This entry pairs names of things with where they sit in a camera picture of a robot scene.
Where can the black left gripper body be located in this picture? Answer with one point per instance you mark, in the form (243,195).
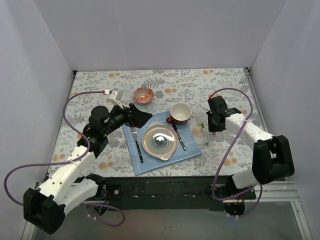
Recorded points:
(130,114)

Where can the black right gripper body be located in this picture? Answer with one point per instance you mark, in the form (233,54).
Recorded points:
(214,122)

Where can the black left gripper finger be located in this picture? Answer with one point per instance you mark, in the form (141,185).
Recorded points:
(138,113)
(138,121)

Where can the white green-tipped marker pen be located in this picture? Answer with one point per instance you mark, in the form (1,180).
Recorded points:
(204,134)

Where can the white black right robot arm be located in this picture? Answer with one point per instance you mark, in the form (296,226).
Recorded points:
(271,159)

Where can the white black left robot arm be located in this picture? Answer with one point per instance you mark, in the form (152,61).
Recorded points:
(47,206)

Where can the silver fork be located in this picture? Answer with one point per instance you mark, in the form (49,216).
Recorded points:
(135,137)

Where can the red patterned bowl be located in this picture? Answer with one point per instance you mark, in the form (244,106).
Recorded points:
(143,95)

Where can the cream grey plate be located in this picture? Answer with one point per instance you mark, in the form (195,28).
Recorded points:
(159,141)

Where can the silver patterned knife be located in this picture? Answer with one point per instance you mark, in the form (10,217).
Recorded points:
(179,137)

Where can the red white cup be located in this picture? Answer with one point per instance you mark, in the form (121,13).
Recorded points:
(180,114)

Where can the floral patterned tablecloth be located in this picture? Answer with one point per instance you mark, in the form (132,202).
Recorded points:
(190,86)

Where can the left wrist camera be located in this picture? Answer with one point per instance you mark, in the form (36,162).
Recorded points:
(115,97)

